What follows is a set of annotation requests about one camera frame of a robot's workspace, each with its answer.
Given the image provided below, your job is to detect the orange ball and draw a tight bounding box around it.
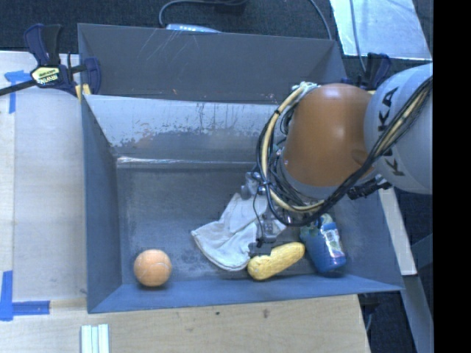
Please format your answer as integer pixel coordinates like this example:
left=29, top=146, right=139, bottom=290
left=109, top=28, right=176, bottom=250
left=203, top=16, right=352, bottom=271
left=132, top=248, right=173, bottom=288

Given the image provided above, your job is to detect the yellow toy corn cob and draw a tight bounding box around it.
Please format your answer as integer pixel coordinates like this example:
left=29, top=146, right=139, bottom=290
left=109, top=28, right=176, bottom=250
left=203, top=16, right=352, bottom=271
left=247, top=241, right=307, bottom=282

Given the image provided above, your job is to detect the pale wood board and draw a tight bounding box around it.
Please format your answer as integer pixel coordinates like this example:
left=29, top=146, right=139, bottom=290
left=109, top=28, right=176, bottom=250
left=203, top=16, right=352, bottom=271
left=13, top=85, right=89, bottom=303

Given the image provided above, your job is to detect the white cloth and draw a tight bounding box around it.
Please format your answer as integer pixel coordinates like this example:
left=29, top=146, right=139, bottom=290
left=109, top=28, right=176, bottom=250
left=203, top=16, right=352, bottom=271
left=190, top=192, right=288, bottom=272

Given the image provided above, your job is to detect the grey metal bin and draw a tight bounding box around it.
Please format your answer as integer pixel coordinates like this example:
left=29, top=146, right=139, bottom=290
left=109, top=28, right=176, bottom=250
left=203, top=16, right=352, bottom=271
left=77, top=23, right=406, bottom=315

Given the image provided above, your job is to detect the blue plastic bottle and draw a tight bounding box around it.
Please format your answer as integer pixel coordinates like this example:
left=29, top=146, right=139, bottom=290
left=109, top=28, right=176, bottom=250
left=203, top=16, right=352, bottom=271
left=299, top=213, right=348, bottom=274

